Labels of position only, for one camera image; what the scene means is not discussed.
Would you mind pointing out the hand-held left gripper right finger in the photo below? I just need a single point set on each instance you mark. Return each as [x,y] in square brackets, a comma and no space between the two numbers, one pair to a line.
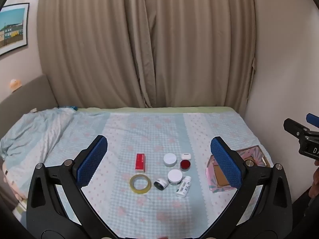
[226,164]

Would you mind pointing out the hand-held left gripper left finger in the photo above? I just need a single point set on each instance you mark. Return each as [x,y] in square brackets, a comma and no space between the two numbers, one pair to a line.
[92,161]

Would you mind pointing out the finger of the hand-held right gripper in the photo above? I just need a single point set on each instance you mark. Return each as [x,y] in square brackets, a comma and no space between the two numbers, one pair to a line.
[312,118]
[294,127]

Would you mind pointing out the pink patterned box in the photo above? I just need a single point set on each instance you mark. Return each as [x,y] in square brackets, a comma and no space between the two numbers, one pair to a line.
[251,155]

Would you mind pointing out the white earbuds case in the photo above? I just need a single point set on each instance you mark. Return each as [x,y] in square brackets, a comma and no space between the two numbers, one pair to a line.
[185,156]

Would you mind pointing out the white lidded round jar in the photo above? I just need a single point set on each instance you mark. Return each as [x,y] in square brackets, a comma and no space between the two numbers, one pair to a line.
[170,159]

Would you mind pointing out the person's right hand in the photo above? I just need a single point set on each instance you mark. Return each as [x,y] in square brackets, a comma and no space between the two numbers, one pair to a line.
[314,184]

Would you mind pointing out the red lidded small jar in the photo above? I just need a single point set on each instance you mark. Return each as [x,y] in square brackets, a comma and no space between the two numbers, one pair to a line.
[185,164]

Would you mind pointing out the blue checked printed blanket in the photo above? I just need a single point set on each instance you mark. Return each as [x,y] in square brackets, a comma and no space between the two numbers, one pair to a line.
[124,134]

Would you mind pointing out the red rectangular box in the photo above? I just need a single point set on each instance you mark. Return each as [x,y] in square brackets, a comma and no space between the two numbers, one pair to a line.
[140,162]

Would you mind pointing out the white plastic bottle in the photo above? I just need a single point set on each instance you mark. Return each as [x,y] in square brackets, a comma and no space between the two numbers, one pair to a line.
[183,186]

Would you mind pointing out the yellow tape roll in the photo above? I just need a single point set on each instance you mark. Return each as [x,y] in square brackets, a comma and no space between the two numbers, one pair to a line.
[135,188]

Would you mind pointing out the white jar with dark label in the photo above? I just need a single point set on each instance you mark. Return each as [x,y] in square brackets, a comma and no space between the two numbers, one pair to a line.
[175,176]

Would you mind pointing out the small blue cloth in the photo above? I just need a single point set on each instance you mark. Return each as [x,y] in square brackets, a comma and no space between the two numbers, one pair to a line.
[71,107]

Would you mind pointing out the bunched light blue duvet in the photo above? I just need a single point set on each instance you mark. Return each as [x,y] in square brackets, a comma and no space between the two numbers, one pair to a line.
[32,129]

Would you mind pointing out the small dark jar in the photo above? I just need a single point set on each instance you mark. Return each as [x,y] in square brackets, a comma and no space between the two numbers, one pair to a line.
[159,183]

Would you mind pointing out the pale green mattress pad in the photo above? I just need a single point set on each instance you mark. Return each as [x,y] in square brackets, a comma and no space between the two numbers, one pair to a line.
[154,109]

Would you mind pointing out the pale pink cloth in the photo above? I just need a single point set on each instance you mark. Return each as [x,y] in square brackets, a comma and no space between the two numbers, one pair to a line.
[11,185]

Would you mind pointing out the grey headboard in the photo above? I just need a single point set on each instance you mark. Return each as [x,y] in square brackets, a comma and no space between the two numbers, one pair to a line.
[27,97]

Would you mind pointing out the small orange white toy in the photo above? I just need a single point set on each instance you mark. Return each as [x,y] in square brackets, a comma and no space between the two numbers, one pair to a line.
[15,84]

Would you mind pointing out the beige curtain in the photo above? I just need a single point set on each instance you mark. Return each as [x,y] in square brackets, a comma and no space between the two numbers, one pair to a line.
[124,42]

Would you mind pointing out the framed wall picture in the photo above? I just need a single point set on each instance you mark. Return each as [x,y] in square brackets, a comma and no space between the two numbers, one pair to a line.
[12,27]

